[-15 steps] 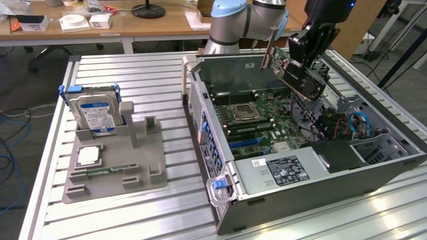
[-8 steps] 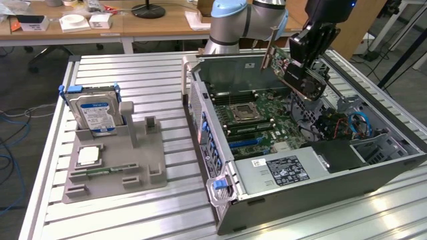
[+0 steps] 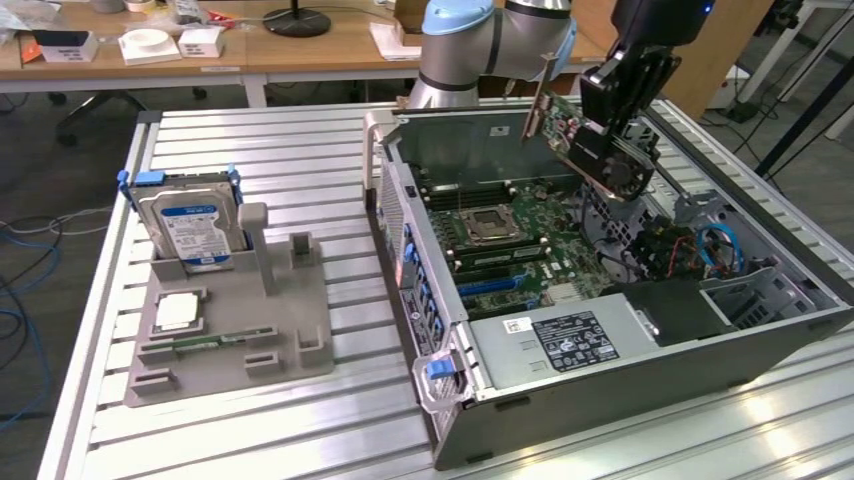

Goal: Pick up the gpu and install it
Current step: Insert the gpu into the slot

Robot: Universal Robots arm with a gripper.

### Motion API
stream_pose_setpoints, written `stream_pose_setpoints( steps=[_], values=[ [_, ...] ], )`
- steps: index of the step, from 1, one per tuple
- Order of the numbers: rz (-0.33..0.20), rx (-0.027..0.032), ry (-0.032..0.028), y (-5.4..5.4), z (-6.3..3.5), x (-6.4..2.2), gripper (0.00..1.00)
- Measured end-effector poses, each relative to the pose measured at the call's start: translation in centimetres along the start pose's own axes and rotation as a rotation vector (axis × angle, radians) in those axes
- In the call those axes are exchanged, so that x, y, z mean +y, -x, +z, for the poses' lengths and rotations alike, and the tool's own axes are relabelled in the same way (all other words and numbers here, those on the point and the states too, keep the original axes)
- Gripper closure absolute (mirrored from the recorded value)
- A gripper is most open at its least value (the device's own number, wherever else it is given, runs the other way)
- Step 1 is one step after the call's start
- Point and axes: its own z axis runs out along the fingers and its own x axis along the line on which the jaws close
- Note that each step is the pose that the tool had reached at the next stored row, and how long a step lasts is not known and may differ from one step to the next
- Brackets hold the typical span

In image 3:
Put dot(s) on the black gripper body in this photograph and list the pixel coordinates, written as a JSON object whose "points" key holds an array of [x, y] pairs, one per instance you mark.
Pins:
{"points": [[661, 22]]}

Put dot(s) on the green GPU card black fan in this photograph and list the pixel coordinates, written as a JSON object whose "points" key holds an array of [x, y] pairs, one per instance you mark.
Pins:
{"points": [[621, 170]]}

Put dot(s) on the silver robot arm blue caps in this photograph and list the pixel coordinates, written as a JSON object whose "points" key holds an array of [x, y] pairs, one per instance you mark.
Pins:
{"points": [[461, 55]]}

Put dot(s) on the wooden cabinet panel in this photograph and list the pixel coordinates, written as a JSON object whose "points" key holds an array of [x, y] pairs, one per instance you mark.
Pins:
{"points": [[721, 60]]}

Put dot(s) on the black stand pole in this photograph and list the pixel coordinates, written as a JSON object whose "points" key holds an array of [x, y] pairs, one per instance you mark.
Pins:
{"points": [[801, 105]]}

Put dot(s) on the green motherboard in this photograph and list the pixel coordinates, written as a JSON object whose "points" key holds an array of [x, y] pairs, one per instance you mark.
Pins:
{"points": [[534, 230]]}

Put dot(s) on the silver CPU socket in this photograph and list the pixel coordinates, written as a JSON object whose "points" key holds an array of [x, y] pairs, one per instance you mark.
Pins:
{"points": [[490, 225]]}

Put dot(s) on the white paper stack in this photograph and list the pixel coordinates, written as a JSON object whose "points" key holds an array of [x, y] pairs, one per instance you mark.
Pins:
{"points": [[394, 45]]}

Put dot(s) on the brown cardboard box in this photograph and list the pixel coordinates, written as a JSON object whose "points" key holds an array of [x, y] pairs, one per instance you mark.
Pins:
{"points": [[409, 17]]}

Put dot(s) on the silver chipset heatsink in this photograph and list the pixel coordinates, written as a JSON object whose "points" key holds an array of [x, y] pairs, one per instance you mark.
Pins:
{"points": [[568, 294]]}

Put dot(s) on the blue expansion slot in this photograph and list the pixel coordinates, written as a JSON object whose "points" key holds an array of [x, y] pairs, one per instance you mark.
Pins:
{"points": [[488, 286]]}

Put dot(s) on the wooden desk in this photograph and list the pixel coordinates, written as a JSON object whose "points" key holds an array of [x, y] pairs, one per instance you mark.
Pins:
{"points": [[101, 72], [321, 50]]}

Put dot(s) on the black round lamp base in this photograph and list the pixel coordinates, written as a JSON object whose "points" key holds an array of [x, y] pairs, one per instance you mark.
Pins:
{"points": [[297, 22]]}

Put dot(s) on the grey power supply unit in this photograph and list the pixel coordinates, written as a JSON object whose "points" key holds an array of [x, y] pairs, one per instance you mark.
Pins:
{"points": [[508, 365]]}

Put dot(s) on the grey open PC case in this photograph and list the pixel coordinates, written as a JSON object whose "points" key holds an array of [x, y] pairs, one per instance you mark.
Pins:
{"points": [[601, 380]]}

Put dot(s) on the blue case release latch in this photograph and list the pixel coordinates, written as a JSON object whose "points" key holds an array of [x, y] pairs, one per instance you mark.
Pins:
{"points": [[440, 370]]}

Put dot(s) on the small white cardboard box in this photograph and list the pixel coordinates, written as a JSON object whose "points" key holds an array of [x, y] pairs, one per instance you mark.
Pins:
{"points": [[201, 44]]}

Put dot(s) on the hard disk blue carrier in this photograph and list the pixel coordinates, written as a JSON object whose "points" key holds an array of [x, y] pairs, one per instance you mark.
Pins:
{"points": [[194, 225]]}

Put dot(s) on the white box with tape roll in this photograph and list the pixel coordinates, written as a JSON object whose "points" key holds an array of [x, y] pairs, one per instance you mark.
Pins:
{"points": [[150, 47]]}

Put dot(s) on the grey plastic parts rack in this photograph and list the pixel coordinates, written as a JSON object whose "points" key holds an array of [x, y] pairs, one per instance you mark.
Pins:
{"points": [[267, 340]]}

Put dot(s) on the office chair base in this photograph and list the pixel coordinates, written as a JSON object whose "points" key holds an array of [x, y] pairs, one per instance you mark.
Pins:
{"points": [[101, 107]]}

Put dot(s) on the silver CPU chip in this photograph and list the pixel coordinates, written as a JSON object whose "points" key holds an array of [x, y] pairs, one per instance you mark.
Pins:
{"points": [[177, 312]]}

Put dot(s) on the grey cup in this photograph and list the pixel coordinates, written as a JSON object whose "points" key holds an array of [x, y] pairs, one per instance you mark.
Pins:
{"points": [[107, 5]]}

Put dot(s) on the green RAM stick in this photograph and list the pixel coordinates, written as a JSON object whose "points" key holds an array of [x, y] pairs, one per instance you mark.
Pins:
{"points": [[201, 343]]}

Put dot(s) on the white box black top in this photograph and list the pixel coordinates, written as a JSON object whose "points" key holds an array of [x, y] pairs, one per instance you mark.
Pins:
{"points": [[67, 47]]}

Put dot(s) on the clear plastic bag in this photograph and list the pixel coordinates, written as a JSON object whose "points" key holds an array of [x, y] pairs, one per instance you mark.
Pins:
{"points": [[27, 20]]}

